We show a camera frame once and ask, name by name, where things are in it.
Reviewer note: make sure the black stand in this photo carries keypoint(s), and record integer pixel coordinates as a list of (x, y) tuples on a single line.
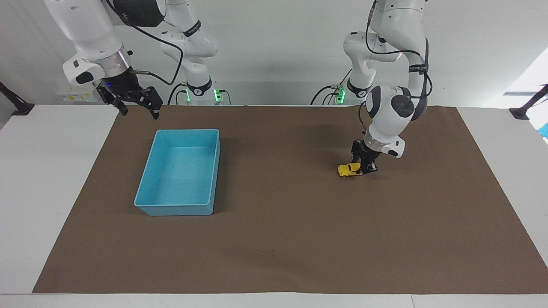
[(17, 107), (524, 110)]

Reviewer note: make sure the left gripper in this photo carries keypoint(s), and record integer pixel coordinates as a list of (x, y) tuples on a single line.
[(364, 153)]

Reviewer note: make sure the white power strip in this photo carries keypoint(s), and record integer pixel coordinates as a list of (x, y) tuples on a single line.
[(77, 95)]

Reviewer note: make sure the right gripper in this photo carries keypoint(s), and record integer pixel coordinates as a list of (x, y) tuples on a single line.
[(122, 83)]

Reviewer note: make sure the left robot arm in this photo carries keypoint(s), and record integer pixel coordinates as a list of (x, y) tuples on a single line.
[(391, 113)]

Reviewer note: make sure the yellow toy beetle car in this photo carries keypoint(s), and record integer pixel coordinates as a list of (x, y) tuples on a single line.
[(347, 170)]

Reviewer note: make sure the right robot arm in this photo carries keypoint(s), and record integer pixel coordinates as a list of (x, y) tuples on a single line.
[(87, 30)]

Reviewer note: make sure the light blue plastic tray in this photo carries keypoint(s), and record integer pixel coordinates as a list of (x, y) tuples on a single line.
[(182, 171)]

